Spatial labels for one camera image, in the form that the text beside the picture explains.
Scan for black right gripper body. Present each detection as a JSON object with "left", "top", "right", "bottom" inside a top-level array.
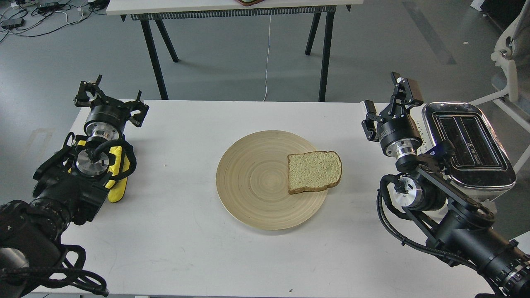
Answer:
[{"left": 379, "top": 114, "right": 422, "bottom": 157}]

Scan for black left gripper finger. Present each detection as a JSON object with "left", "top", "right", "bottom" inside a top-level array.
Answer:
[
  {"left": 128, "top": 92, "right": 149, "bottom": 127},
  {"left": 74, "top": 75, "right": 104, "bottom": 108}
]

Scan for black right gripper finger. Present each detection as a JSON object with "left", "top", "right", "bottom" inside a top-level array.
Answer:
[
  {"left": 388, "top": 72, "right": 424, "bottom": 117},
  {"left": 361, "top": 100, "right": 386, "bottom": 143}
]

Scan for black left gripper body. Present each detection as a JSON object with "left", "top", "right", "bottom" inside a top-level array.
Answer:
[{"left": 83, "top": 99, "right": 140, "bottom": 140}]

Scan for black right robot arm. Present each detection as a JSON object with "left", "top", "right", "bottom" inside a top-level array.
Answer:
[{"left": 361, "top": 72, "right": 530, "bottom": 298}]

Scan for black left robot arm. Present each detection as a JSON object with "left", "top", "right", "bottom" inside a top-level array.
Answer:
[{"left": 0, "top": 76, "right": 149, "bottom": 298}]

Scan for slice of brown bread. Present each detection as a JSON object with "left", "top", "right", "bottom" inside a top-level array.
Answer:
[{"left": 287, "top": 151, "right": 342, "bottom": 195}]

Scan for silver two-slot toaster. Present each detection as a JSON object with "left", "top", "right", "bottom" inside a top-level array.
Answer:
[{"left": 413, "top": 102, "right": 516, "bottom": 202}]

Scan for yellow cloth object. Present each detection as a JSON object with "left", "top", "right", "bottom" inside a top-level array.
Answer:
[{"left": 59, "top": 133, "right": 137, "bottom": 203}]

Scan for white table black legs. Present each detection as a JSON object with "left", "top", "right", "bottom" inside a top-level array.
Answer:
[{"left": 106, "top": 0, "right": 363, "bottom": 102}]

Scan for white office chair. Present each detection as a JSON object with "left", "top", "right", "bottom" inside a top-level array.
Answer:
[{"left": 471, "top": 0, "right": 529, "bottom": 131}]

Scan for round wooden plate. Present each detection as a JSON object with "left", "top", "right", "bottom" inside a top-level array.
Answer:
[{"left": 216, "top": 130, "right": 327, "bottom": 231}]

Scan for dark object on far table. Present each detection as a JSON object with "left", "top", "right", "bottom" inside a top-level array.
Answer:
[{"left": 237, "top": 0, "right": 263, "bottom": 6}]

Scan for black cables on floor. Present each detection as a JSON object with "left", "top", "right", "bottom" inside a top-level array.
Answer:
[{"left": 0, "top": 0, "right": 110, "bottom": 43}]

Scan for white hanging cable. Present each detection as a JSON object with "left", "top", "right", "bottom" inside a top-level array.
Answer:
[{"left": 264, "top": 15, "right": 272, "bottom": 101}]

